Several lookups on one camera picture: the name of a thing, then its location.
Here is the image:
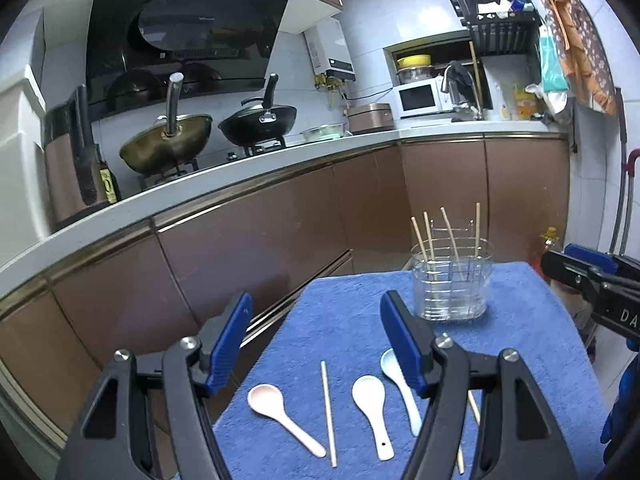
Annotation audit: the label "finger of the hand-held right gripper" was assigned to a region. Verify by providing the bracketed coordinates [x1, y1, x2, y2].
[541, 249, 608, 306]
[564, 243, 640, 281]

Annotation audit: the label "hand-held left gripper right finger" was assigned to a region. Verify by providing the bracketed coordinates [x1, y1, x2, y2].
[379, 290, 581, 480]

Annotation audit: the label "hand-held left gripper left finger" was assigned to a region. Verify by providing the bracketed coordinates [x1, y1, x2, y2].
[55, 291, 254, 480]

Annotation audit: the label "light blue ceramic spoon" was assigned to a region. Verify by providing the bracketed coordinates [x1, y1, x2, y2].
[380, 348, 423, 437]

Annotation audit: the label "white ceramic spoon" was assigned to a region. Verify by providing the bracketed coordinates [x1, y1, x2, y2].
[351, 375, 396, 461]

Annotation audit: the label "clear plastic utensil holder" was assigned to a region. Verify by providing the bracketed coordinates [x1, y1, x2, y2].
[410, 227, 495, 321]

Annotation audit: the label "large cooking oil bottle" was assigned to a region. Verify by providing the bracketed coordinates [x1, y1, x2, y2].
[540, 227, 561, 271]

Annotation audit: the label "mop with red clip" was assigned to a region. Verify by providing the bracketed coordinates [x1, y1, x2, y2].
[607, 87, 640, 261]

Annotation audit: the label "blue towel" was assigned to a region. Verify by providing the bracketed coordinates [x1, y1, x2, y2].
[212, 260, 608, 480]

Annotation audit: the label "blue garment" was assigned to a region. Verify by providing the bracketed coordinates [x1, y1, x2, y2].
[602, 337, 640, 466]

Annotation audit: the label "brown base cabinet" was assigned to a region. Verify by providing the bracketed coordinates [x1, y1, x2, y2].
[0, 132, 571, 480]

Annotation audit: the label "white plastic bag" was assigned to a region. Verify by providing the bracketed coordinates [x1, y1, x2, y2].
[525, 82, 573, 126]

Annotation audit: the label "yellow detergent bottle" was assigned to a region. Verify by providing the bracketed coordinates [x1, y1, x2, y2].
[512, 85, 538, 121]

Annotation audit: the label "gas stove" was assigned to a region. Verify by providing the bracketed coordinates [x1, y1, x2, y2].
[137, 140, 288, 191]

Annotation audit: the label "teal plastic bag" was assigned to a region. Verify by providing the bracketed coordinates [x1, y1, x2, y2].
[539, 25, 568, 93]

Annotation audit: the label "yellow label oil bottle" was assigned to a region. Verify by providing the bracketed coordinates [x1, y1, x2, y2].
[97, 157, 121, 204]

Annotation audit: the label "brass wok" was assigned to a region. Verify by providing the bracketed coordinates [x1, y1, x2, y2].
[119, 72, 213, 177]

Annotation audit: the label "black wok with lid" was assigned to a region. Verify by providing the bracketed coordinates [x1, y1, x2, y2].
[217, 73, 298, 148]

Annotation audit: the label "wooden stick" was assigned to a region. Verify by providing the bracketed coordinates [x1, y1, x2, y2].
[469, 42, 484, 111]

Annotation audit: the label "metal bowl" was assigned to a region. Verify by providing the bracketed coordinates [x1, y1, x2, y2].
[300, 124, 348, 143]

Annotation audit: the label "chrome faucet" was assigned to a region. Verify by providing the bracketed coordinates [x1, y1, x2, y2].
[440, 61, 486, 122]

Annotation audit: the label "brown rice cooker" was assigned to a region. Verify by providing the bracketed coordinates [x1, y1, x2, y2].
[346, 103, 395, 136]

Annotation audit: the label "white microwave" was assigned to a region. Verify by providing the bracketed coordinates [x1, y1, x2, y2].
[391, 77, 453, 120]

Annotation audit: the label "orange floral apron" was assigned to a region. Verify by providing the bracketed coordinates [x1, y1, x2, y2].
[522, 0, 618, 116]

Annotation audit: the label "brown kitchen canister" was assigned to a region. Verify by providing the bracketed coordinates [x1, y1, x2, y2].
[44, 105, 93, 226]

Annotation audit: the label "black dish rack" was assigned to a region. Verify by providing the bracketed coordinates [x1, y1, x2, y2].
[437, 0, 543, 58]

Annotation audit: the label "steel pot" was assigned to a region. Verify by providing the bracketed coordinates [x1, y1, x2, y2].
[397, 66, 435, 86]

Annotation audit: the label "yellow gas valve pipes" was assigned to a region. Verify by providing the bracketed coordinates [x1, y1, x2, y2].
[314, 75, 346, 111]

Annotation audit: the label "white rag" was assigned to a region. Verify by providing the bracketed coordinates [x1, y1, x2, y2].
[477, 0, 516, 16]

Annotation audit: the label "white appliance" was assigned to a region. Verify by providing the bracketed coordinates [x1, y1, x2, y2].
[0, 67, 48, 266]

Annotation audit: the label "white water heater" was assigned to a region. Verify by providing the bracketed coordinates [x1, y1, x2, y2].
[304, 16, 357, 83]

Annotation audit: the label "black range hood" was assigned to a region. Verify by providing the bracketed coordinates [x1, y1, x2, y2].
[85, 0, 293, 121]

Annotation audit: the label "black power cable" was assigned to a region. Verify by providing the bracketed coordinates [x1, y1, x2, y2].
[345, 86, 396, 102]

